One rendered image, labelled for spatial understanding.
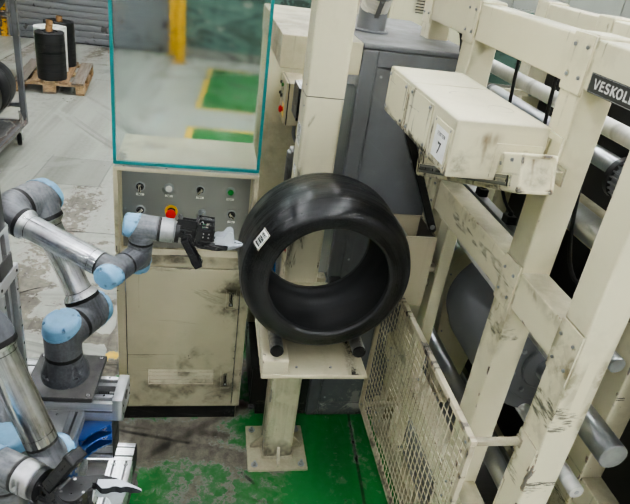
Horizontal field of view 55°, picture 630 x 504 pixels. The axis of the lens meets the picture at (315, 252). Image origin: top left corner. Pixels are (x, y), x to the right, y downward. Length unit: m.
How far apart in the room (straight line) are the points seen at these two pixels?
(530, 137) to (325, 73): 0.74
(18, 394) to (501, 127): 1.27
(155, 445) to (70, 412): 0.81
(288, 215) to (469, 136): 0.59
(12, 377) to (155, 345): 1.33
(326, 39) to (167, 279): 1.19
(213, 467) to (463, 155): 1.87
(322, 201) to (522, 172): 0.60
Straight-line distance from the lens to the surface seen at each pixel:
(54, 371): 2.14
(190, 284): 2.58
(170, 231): 1.86
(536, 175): 1.51
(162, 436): 2.98
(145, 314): 2.67
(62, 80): 8.27
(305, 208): 1.78
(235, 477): 2.82
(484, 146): 1.53
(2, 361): 1.49
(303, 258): 2.25
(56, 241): 1.90
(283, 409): 2.69
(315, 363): 2.14
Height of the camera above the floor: 2.12
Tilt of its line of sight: 28 degrees down
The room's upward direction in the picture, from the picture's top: 8 degrees clockwise
